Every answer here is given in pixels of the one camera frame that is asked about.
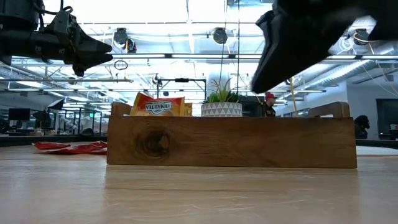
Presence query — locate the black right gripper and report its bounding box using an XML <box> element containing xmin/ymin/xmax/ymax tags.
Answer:
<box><xmin>250</xmin><ymin>0</ymin><xmax>379</xmax><ymax>95</ymax></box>

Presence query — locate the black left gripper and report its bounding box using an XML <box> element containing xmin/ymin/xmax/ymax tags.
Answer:
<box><xmin>0</xmin><ymin>25</ymin><xmax>114</xmax><ymax>78</ymax></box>

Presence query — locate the wooden tea organizer box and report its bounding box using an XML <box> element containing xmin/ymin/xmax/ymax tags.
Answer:
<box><xmin>106</xmin><ymin>101</ymin><xmax>358</xmax><ymax>169</ymax></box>

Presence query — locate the person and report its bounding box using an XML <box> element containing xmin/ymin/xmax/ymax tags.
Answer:
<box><xmin>354</xmin><ymin>114</ymin><xmax>371</xmax><ymax>140</ymax></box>
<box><xmin>263</xmin><ymin>92</ymin><xmax>278</xmax><ymax>118</ymax></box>

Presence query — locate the succulent in white patterned pot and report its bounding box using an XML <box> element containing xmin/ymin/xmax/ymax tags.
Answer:
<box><xmin>200</xmin><ymin>77</ymin><xmax>243</xmax><ymax>118</ymax></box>

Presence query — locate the black background monitor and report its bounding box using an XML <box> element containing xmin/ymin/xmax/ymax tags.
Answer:
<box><xmin>7</xmin><ymin>108</ymin><xmax>31</xmax><ymax>122</ymax></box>

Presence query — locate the white round placemat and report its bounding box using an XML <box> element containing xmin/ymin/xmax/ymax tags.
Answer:
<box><xmin>356</xmin><ymin>146</ymin><xmax>398</xmax><ymax>157</ymax></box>

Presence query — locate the ceiling cable reel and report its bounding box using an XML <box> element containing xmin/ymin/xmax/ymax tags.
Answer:
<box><xmin>112</xmin><ymin>27</ymin><xmax>138</xmax><ymax>54</ymax></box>
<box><xmin>352</xmin><ymin>27</ymin><xmax>371</xmax><ymax>46</ymax></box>
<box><xmin>211</xmin><ymin>27</ymin><xmax>229</xmax><ymax>45</ymax></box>

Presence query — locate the yellow hanging cable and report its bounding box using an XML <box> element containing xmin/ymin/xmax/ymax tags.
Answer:
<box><xmin>287</xmin><ymin>77</ymin><xmax>299</xmax><ymax>108</ymax></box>

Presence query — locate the black workstation frame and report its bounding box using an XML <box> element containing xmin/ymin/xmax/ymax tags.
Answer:
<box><xmin>46</xmin><ymin>98</ymin><xmax>103</xmax><ymax>137</ymax></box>

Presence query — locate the black camera rig frame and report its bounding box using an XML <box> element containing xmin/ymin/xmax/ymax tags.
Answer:
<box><xmin>155</xmin><ymin>77</ymin><xmax>208</xmax><ymax>113</ymax></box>

